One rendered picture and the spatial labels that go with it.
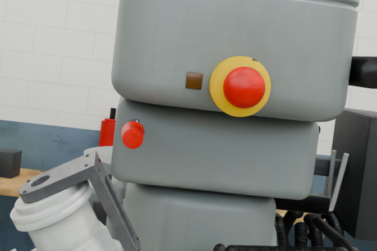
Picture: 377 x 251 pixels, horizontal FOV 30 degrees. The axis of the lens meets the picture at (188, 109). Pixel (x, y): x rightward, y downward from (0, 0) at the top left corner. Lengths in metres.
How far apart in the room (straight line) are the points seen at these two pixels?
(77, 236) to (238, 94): 0.22
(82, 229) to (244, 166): 0.33
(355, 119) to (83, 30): 4.01
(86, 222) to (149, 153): 0.28
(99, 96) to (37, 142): 0.55
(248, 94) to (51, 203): 0.23
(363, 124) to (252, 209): 0.40
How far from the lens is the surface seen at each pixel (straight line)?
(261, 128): 0.82
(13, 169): 4.76
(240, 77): 0.66
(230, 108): 0.69
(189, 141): 0.81
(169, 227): 0.86
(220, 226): 0.87
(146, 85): 0.71
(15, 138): 5.22
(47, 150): 5.20
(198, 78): 0.71
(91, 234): 0.54
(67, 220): 0.53
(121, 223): 0.53
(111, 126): 5.00
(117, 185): 1.05
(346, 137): 1.30
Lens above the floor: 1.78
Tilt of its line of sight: 4 degrees down
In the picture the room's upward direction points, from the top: 7 degrees clockwise
